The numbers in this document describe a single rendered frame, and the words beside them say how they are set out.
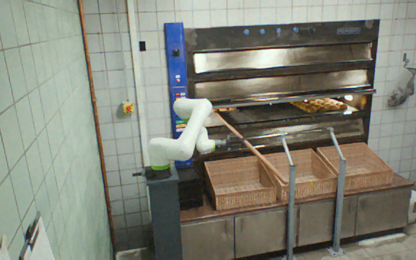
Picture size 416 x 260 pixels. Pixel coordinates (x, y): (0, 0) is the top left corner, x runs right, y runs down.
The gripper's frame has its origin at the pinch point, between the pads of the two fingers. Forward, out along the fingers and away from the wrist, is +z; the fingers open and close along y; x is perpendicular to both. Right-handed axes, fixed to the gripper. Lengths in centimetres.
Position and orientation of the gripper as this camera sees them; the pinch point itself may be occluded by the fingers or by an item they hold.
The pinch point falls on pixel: (244, 141)
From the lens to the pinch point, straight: 288.8
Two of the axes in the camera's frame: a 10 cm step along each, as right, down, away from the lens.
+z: 9.7, -1.0, 2.0
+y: 0.4, 9.5, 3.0
